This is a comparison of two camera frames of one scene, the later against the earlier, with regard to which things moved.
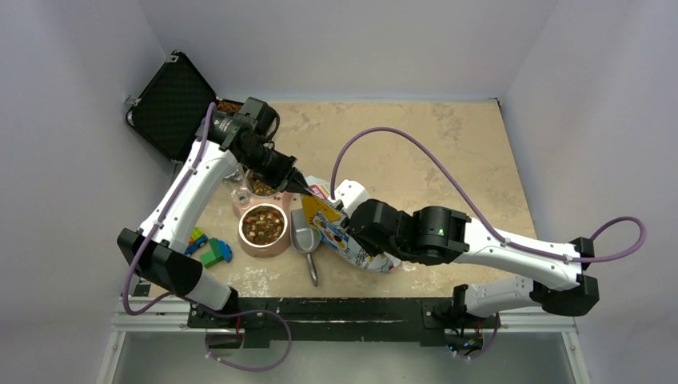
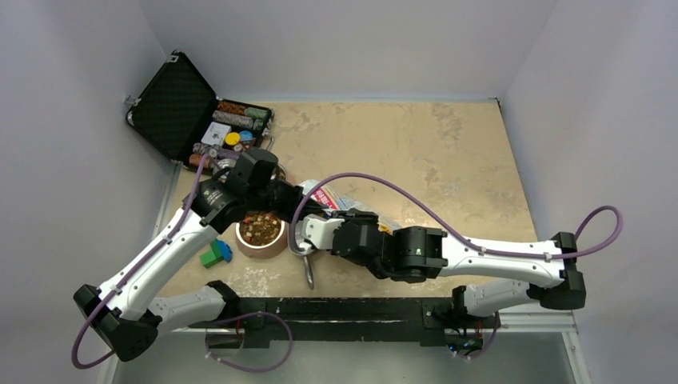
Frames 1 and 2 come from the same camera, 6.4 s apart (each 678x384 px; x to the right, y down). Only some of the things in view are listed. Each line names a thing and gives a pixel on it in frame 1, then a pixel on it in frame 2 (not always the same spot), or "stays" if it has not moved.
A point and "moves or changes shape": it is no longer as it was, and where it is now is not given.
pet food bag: (325, 218) moves or changes shape
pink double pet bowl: (264, 222) stays
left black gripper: (297, 182) → (293, 198)
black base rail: (347, 321) stays
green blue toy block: (221, 250) stays
